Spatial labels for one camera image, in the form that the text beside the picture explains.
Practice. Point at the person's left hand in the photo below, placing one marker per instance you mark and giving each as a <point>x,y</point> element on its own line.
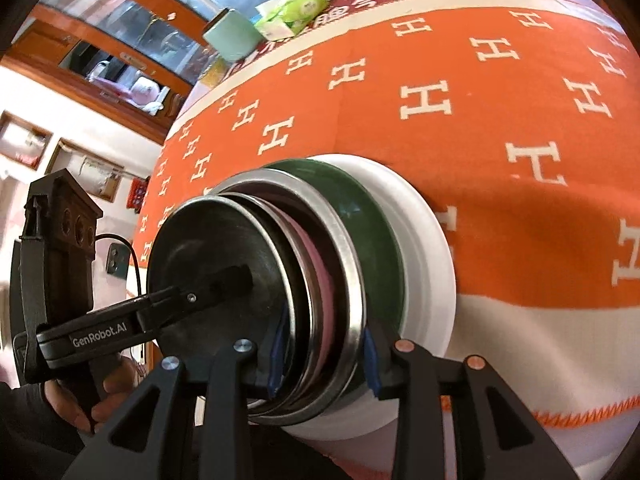
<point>117,377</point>

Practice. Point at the green wet wipes packet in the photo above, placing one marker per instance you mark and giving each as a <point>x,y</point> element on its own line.
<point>300,7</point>

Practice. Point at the mint green cup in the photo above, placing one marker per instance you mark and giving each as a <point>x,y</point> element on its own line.
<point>235,35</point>

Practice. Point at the wooden glass sliding door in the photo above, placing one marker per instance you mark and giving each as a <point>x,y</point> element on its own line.
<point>125,15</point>

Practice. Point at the wooden picture frame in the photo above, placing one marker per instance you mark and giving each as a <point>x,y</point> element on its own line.
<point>22,140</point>
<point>82,170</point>

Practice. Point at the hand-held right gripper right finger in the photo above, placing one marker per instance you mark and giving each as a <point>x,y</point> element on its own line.
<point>372,365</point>

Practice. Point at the yellow patterned jar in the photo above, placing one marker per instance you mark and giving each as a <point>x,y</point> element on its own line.
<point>212,72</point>

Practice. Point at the pink bowl with steel inside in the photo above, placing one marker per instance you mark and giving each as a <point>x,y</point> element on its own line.
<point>320,280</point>

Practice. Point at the large steel bowl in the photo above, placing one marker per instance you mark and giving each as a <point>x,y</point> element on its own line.
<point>351,285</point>

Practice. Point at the small steel bowl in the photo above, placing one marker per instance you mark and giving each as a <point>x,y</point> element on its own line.
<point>200,240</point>

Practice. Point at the grey wall socket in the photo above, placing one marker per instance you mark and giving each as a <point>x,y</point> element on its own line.
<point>117,259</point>

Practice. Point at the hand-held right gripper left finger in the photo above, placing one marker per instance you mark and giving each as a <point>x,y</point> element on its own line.
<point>276,360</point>

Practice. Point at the red wall ornament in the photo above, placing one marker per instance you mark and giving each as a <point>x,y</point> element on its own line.
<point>140,194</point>

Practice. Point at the green plate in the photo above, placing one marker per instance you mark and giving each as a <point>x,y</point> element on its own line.
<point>370,230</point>

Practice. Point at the person's left forearm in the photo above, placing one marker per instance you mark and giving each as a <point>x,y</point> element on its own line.
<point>30,435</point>

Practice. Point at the white blue marbled plate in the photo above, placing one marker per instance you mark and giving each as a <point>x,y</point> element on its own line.
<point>430,270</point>

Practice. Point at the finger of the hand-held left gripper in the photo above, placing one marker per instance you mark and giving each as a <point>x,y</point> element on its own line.
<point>200,295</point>

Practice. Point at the orange patterned blanket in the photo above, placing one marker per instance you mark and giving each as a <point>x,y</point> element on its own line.
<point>450,160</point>

